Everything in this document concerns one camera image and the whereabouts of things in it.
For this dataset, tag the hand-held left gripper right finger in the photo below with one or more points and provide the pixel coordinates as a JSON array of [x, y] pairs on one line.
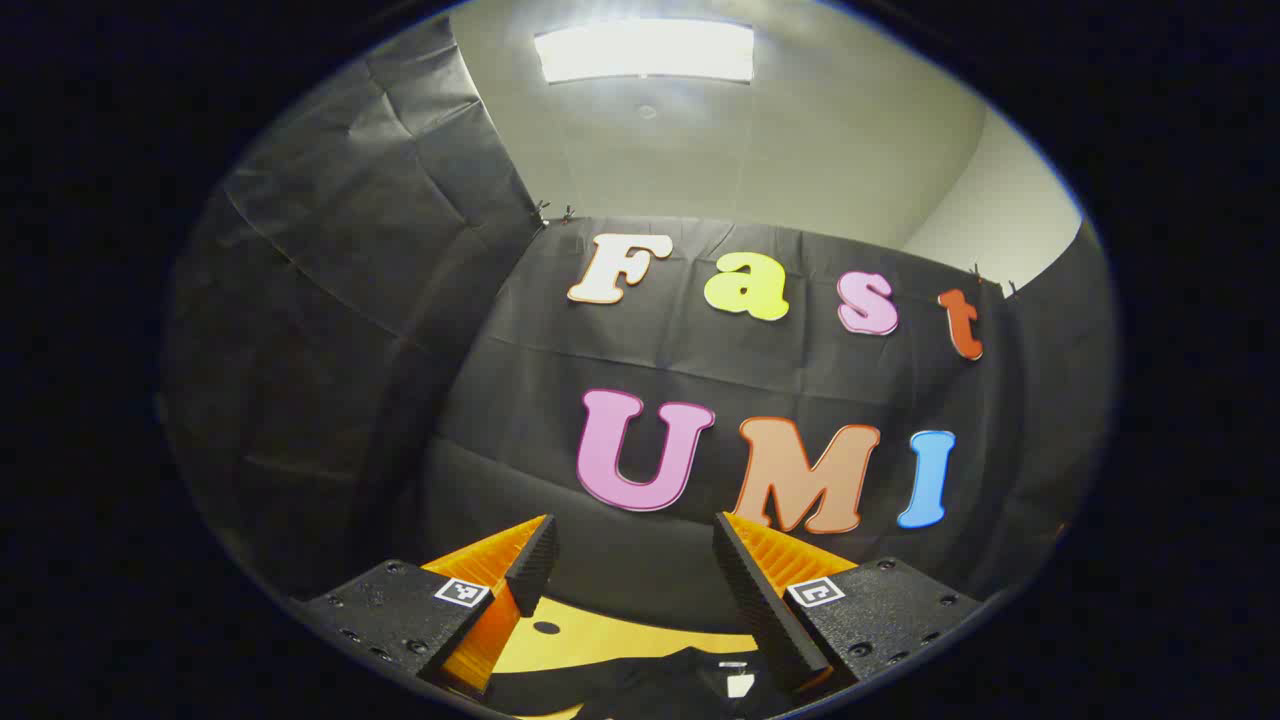
[[760, 610]]

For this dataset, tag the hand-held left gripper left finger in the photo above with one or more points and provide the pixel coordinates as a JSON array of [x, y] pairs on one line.
[[535, 565]]

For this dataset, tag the black garment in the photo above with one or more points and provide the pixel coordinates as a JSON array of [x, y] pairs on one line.
[[640, 685]]

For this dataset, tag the black backdrop cloth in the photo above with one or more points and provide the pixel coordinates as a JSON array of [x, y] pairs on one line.
[[350, 300]]

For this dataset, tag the rectangular ceiling light panel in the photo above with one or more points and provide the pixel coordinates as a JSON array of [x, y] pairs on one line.
[[645, 50]]

